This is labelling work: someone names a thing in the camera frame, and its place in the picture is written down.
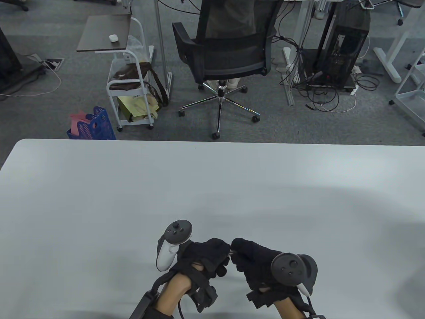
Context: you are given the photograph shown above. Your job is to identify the person's left hand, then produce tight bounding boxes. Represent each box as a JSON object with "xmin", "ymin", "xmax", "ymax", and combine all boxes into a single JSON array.
[{"xmin": 175, "ymin": 238, "xmax": 232, "ymax": 280}]

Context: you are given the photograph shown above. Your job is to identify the person's right hand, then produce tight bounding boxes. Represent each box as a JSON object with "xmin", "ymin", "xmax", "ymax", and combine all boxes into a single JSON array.
[{"xmin": 230, "ymin": 238, "xmax": 283, "ymax": 290}]

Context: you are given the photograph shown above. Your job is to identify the person's left forearm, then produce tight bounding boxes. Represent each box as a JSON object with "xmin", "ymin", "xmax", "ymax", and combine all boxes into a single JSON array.
[{"xmin": 146, "ymin": 274, "xmax": 194, "ymax": 319}]

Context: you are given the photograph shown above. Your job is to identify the person's right forearm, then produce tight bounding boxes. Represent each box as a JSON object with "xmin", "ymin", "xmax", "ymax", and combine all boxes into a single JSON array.
[{"xmin": 272, "ymin": 294, "xmax": 311, "ymax": 319}]

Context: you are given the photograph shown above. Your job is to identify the black and white handheld controller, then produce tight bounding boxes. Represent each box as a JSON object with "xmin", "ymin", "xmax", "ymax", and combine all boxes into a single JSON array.
[
  {"xmin": 271, "ymin": 253, "xmax": 318, "ymax": 297},
  {"xmin": 156, "ymin": 220, "xmax": 193, "ymax": 272}
]

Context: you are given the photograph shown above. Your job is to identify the white rolling cart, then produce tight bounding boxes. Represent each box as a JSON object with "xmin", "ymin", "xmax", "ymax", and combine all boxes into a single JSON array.
[{"xmin": 106, "ymin": 17, "xmax": 157, "ymax": 132}]

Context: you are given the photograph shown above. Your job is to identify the blue plastic basket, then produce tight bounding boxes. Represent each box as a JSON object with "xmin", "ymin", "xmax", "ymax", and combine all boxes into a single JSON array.
[{"xmin": 66, "ymin": 106, "xmax": 117, "ymax": 140}]

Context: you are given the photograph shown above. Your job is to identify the yellow-green paper bag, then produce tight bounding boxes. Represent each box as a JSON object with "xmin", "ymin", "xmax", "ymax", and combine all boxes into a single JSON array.
[{"xmin": 117, "ymin": 93, "xmax": 162, "ymax": 123}]

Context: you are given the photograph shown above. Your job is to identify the pink paper sheets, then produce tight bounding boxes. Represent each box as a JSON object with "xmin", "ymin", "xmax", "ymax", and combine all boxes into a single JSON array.
[{"xmin": 69, "ymin": 111, "xmax": 96, "ymax": 129}]

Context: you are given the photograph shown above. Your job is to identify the brown leather bag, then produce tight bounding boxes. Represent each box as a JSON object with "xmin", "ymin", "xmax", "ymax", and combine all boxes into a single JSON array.
[{"xmin": 109, "ymin": 61, "xmax": 169, "ymax": 107}]

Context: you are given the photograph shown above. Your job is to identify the black mesh office chair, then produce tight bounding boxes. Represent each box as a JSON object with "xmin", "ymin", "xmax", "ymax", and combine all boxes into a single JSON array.
[{"xmin": 172, "ymin": 0, "xmax": 278, "ymax": 140}]

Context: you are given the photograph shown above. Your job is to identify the clear plastic bag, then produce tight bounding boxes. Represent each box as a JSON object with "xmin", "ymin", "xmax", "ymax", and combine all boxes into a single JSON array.
[{"xmin": 127, "ymin": 35, "xmax": 147, "ymax": 63}]

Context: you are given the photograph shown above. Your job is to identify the white metal trolley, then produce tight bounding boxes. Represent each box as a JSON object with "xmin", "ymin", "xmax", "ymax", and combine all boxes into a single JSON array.
[{"xmin": 389, "ymin": 50, "xmax": 425, "ymax": 137}]

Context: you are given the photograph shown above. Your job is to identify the floor socket box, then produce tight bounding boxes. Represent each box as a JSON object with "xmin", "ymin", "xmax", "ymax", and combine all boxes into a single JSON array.
[{"xmin": 42, "ymin": 58, "xmax": 64, "ymax": 71}]

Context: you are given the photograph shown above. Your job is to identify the white desk leg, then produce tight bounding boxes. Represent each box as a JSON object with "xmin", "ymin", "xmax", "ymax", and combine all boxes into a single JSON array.
[{"xmin": 373, "ymin": 0, "xmax": 425, "ymax": 84}]

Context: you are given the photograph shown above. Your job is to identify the dark brown side table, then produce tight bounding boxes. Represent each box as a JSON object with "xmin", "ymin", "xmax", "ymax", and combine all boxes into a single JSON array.
[{"xmin": 76, "ymin": 15, "xmax": 132, "ymax": 53}]

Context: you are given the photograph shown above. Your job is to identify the black computer tower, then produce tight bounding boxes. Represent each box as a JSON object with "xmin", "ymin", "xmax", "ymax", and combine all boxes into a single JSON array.
[{"xmin": 313, "ymin": 0, "xmax": 371, "ymax": 89}]

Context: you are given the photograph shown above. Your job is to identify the aluminium profile desk leg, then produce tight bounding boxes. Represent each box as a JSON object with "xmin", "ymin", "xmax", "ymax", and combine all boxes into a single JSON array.
[{"xmin": 282, "ymin": 0, "xmax": 315, "ymax": 107}]

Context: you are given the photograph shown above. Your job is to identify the black stand base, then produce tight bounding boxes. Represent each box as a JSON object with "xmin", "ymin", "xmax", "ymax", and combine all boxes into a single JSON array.
[{"xmin": 0, "ymin": 25, "xmax": 46, "ymax": 94}]

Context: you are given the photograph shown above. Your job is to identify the office chair base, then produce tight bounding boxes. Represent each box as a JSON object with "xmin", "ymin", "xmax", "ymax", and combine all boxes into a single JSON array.
[{"xmin": 380, "ymin": 0, "xmax": 425, "ymax": 26}]

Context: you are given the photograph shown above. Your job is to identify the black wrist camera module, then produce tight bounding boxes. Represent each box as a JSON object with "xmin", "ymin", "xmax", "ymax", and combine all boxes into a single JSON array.
[
  {"xmin": 190, "ymin": 272, "xmax": 218, "ymax": 313},
  {"xmin": 246, "ymin": 286, "xmax": 278, "ymax": 308}
]

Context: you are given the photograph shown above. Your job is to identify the black cable tangle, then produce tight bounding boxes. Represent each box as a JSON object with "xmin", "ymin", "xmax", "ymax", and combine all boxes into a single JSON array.
[{"xmin": 274, "ymin": 0, "xmax": 380, "ymax": 113}]

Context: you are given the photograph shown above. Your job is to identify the silver aluminium post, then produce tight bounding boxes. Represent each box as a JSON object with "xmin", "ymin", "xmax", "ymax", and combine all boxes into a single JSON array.
[{"xmin": 154, "ymin": 0, "xmax": 173, "ymax": 102}]

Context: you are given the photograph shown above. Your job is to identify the white floor cable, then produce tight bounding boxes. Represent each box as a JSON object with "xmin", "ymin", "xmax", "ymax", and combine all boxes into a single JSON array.
[{"xmin": 0, "ymin": 63, "xmax": 62, "ymax": 98}]

